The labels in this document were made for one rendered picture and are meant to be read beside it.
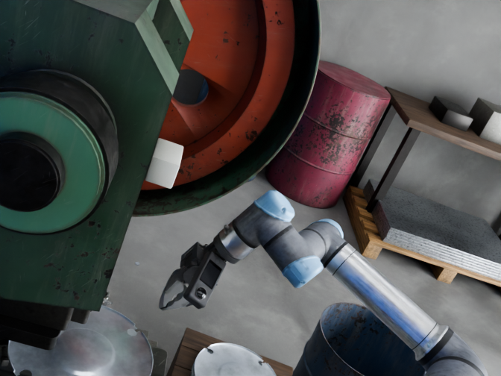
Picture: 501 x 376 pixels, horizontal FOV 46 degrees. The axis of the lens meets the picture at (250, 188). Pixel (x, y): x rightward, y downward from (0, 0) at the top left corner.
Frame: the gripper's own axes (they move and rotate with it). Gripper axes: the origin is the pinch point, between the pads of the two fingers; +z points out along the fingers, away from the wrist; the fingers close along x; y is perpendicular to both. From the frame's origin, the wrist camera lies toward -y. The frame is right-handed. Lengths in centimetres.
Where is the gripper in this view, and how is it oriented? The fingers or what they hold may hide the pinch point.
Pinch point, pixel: (164, 306)
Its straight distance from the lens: 130.6
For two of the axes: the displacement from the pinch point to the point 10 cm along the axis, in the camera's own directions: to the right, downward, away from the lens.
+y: -0.5, -4.7, 8.8
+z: -7.2, 6.3, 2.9
